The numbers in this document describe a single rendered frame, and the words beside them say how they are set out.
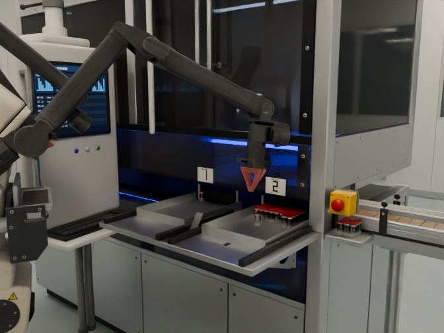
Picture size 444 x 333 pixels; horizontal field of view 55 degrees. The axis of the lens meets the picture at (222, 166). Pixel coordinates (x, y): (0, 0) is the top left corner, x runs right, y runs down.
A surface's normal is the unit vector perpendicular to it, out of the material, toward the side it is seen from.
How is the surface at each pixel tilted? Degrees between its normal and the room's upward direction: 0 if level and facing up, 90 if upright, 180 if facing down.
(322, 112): 90
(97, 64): 89
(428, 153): 90
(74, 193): 90
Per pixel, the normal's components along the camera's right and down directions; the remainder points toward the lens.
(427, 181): -0.63, 0.13
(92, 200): 0.85, 0.09
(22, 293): 0.40, 0.15
